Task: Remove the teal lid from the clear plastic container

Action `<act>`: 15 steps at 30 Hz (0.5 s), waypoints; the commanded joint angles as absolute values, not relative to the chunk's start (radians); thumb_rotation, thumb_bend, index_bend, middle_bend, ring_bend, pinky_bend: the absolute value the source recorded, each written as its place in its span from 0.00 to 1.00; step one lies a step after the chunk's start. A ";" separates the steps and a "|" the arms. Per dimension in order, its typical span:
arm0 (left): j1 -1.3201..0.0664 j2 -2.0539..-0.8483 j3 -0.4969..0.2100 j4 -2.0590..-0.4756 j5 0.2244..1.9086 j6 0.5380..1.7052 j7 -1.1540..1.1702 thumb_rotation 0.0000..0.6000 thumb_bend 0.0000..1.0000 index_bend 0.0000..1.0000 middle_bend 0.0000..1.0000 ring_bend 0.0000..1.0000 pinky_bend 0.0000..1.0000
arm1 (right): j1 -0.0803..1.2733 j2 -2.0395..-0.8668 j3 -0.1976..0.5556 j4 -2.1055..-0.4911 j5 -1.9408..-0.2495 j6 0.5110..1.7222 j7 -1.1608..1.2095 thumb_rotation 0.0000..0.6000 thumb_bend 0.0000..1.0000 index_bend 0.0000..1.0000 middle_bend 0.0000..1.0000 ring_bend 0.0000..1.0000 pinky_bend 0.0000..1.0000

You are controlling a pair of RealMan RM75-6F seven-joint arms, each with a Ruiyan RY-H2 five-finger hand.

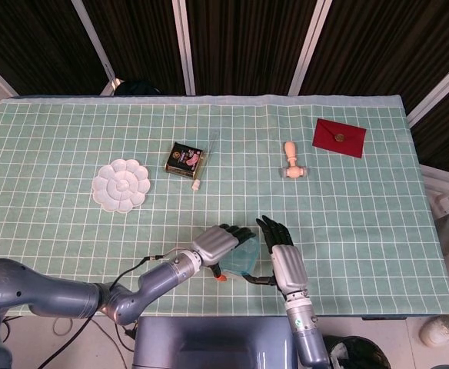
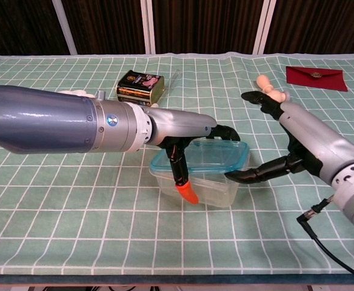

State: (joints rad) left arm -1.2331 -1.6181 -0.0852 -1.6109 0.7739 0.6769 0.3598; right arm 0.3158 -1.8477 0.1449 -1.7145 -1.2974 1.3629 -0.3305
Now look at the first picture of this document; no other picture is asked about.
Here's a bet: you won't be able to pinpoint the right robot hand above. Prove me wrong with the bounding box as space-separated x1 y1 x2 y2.
243 214 310 297

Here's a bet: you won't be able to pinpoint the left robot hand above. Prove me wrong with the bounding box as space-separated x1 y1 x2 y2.
191 222 258 284

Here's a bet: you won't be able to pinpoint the clear plastic container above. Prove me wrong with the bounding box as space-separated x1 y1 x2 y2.
221 236 261 278

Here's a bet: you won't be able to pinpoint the glass dropper with white bulb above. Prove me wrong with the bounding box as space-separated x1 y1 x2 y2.
191 130 217 192

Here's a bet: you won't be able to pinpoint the black luncheon meat can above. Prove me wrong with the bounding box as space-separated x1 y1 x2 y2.
165 141 207 181

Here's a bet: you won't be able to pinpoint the blue-grey robot torso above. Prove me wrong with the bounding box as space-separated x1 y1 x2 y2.
131 315 298 369

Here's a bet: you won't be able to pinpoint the white flower-shaped palette dish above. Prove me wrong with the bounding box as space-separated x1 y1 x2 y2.
91 158 151 214

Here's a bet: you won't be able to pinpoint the black trash bin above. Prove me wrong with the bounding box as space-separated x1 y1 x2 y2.
320 335 393 369

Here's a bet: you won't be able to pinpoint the red envelope with gold seal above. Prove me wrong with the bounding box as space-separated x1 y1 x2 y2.
311 118 368 159

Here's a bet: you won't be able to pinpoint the white metal rack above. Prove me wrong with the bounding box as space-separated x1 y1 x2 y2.
420 164 449 220

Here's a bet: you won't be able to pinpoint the black object behind table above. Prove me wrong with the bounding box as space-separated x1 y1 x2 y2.
112 79 164 96

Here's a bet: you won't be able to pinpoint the green checked tablecloth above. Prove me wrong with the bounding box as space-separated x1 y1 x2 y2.
0 94 449 318

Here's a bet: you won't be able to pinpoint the dark partition screen white frames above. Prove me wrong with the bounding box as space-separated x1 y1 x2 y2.
0 0 449 178

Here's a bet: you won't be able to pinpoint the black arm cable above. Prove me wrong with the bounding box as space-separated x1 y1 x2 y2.
108 247 185 291

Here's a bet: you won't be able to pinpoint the wooden stamp with handle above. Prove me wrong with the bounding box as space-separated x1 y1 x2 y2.
279 141 308 181

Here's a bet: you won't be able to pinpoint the black floor cables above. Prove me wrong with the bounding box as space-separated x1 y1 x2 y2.
1 314 139 353

